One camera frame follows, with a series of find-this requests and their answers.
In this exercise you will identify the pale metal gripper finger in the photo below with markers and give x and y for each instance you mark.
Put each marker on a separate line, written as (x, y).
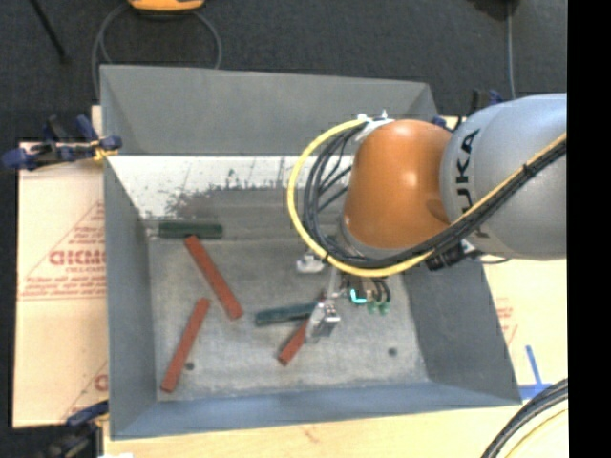
(332, 323)
(317, 321)

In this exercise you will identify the red-brown flat block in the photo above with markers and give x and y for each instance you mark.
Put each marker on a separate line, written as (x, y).
(293, 344)
(214, 277)
(185, 344)

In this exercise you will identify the dark green flat block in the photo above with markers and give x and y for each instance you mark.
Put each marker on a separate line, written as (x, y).
(191, 230)
(284, 314)

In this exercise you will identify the grey metal bin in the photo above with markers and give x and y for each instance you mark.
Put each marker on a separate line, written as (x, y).
(200, 112)

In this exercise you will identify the brown cardboard board, red print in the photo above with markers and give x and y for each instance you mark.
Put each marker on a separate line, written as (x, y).
(57, 341)

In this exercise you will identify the black cylinder on white bracket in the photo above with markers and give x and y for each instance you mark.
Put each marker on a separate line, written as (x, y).
(445, 257)

